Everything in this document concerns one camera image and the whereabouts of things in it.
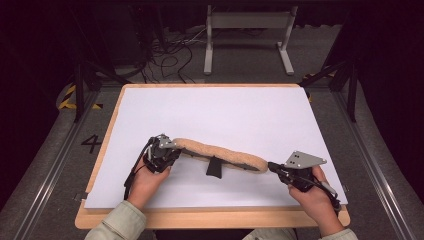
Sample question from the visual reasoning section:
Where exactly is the person's right hand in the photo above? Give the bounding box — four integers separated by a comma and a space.
287, 165, 346, 237

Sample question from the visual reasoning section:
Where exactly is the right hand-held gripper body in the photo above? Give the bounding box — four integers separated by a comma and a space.
277, 150, 328, 194

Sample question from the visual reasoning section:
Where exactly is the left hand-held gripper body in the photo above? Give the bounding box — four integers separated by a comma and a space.
143, 133, 183, 175

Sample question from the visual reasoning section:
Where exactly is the person's left hand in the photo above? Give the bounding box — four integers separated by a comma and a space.
127, 155, 173, 212

